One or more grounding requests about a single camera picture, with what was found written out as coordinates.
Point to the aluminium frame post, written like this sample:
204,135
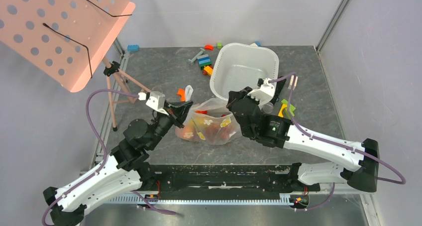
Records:
332,24

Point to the pink music stand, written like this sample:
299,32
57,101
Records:
67,39

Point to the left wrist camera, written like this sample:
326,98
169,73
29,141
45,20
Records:
156,101

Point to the grey toy wrench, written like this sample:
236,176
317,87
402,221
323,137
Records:
200,53

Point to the blue lego brick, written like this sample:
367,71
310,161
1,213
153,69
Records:
133,48

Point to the white plastic basin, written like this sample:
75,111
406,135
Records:
240,65

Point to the black microphone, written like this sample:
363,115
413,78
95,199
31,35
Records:
269,106

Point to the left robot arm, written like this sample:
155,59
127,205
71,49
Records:
124,169

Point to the beige wooden block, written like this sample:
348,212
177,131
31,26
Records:
293,82

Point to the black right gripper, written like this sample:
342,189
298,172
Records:
240,103

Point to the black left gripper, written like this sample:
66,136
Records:
179,109

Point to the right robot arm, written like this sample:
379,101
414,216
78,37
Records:
353,163

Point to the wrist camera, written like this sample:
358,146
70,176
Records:
156,101
264,93

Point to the red curved block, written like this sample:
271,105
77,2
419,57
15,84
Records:
208,47

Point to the translucent plastic bag with fruits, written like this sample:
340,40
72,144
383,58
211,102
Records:
209,122

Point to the stacked coloured brick pile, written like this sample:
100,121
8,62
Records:
205,64

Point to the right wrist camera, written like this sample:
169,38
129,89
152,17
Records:
264,93

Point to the orange curved block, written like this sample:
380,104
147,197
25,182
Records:
182,95

